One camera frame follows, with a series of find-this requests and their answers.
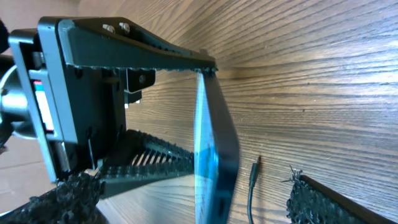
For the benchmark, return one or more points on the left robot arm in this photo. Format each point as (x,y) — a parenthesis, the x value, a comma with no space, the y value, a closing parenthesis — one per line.
(68,83)

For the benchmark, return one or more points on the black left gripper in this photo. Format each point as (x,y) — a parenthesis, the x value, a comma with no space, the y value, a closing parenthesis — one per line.
(72,78)

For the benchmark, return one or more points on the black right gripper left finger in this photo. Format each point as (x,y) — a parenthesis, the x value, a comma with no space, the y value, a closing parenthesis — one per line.
(71,201)

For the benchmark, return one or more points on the blue Samsung Galaxy smartphone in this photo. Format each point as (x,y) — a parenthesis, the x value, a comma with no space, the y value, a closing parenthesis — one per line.
(216,152)

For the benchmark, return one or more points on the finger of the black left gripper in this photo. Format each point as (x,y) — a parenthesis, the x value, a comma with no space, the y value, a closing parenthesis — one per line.
(138,159)

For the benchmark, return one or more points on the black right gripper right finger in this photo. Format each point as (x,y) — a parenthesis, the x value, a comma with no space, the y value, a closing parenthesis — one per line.
(313,202)

